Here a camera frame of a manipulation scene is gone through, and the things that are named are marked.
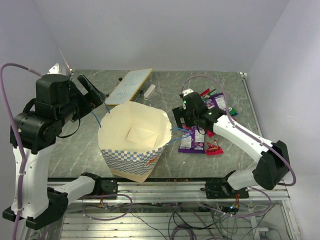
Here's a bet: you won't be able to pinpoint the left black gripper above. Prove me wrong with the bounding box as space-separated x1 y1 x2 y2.
56 73 107 126

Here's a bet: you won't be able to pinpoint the purple snack pack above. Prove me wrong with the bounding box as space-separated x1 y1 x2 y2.
178 124 206 154
204 93 226 111

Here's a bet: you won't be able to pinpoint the pink snack bag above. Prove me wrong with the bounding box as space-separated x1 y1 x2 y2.
200 88 215 138

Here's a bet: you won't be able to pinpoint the red snack pack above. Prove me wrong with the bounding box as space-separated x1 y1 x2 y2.
205 139 224 156

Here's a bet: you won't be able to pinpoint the blue checkered paper bag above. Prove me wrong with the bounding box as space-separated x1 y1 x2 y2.
97 101 177 183

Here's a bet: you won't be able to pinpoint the blue snack bag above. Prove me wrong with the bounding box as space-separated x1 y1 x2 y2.
228 107 238 116

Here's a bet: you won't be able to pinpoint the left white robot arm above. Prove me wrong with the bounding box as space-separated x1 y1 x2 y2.
2 74 106 230

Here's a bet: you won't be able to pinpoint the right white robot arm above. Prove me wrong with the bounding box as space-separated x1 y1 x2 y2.
172 89 290 198

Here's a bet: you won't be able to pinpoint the white marker eraser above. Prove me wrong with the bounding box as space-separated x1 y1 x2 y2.
143 84 156 100

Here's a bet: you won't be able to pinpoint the black marker pen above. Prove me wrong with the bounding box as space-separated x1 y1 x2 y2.
132 89 144 102

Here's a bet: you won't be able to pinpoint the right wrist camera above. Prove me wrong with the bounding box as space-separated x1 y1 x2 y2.
179 88 194 98

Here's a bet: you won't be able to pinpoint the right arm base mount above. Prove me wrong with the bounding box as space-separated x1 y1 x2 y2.
200 178 249 199

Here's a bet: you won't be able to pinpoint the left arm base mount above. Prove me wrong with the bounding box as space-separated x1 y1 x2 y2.
84 180 118 200

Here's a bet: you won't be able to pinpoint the aluminium frame rail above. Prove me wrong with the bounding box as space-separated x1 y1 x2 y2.
47 179 288 203

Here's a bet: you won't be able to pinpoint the loose cables under table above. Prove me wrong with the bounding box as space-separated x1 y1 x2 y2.
82 197 276 240

